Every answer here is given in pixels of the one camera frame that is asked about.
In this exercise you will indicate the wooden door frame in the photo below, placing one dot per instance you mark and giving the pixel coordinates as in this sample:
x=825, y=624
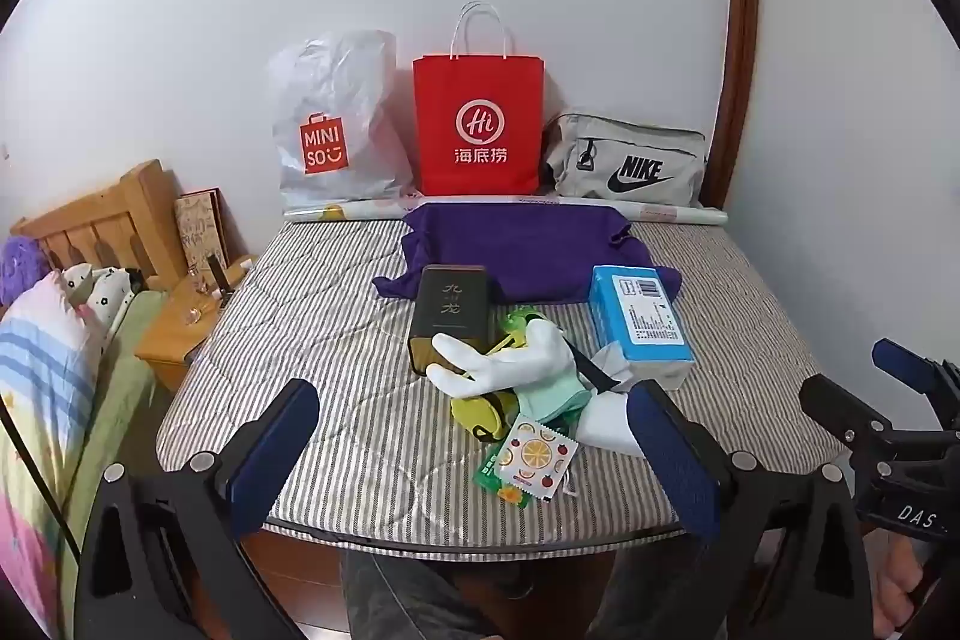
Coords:
x=739, y=10

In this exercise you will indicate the patterned notebook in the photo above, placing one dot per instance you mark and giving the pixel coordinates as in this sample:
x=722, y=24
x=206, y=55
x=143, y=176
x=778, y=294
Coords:
x=199, y=227

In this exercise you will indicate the mint green sock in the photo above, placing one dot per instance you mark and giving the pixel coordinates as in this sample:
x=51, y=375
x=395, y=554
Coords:
x=547, y=400

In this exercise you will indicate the person's legs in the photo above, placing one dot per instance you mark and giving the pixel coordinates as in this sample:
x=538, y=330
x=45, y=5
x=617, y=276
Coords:
x=405, y=595

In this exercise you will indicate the green snack packet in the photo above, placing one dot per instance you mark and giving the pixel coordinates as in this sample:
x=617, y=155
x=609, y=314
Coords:
x=487, y=471

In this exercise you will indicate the dotted white pillow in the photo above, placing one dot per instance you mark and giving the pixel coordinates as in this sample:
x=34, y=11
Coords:
x=105, y=295

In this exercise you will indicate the red paper bag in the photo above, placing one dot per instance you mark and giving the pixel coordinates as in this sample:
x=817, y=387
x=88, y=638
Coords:
x=480, y=85

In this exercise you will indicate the grey waist bag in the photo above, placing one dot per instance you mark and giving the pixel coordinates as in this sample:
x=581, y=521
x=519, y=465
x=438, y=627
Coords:
x=622, y=160

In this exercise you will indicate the wooden headboard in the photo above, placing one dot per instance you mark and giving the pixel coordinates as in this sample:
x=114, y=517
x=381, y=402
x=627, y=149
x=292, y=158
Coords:
x=112, y=220

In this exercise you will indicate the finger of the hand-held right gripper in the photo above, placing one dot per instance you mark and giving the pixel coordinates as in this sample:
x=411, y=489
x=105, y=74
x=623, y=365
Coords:
x=896, y=359
x=840, y=407

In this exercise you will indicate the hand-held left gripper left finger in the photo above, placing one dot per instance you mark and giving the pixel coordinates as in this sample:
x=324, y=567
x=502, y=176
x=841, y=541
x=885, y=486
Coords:
x=277, y=452

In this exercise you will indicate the striped quilted mattress pad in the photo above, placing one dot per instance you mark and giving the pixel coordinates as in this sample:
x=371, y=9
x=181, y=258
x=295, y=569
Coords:
x=337, y=325

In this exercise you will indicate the yellow mesh pouch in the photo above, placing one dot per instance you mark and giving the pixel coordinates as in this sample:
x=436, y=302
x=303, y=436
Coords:
x=480, y=415

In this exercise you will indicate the purple plush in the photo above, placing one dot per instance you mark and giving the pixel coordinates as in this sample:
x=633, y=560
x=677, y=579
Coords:
x=22, y=269

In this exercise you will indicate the purple cloth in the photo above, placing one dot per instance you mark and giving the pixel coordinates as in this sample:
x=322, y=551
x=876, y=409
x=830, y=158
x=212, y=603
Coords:
x=525, y=257

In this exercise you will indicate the white plastic shopping bag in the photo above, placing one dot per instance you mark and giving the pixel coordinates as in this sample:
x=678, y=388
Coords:
x=337, y=100

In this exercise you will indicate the white glove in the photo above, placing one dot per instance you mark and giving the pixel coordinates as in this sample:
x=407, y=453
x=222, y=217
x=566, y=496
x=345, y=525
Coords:
x=480, y=362

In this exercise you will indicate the fruit print packet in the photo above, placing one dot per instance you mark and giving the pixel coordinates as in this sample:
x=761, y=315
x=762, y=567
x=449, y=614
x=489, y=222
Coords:
x=536, y=452

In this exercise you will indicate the dark green tea tin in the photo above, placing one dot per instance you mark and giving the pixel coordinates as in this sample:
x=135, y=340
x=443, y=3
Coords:
x=450, y=310

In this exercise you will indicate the blue tissue pack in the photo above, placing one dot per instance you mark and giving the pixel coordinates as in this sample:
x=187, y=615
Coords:
x=637, y=317

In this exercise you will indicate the small dark bottle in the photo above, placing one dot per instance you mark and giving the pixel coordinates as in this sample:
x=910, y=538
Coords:
x=217, y=276

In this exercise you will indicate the rolled printed paper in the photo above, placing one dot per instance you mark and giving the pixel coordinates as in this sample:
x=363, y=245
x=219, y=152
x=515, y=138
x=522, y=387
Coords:
x=675, y=214

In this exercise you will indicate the person's right hand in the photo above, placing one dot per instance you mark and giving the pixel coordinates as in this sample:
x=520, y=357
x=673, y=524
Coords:
x=904, y=580

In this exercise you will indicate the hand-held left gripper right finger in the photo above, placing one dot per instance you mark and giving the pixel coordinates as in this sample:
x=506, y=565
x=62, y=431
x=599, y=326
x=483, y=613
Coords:
x=667, y=460

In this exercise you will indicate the wooden nightstand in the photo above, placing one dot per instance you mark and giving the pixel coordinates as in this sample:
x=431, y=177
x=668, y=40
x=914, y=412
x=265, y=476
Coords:
x=176, y=325

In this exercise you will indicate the green bed sheet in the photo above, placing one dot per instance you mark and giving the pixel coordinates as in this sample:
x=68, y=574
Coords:
x=112, y=400

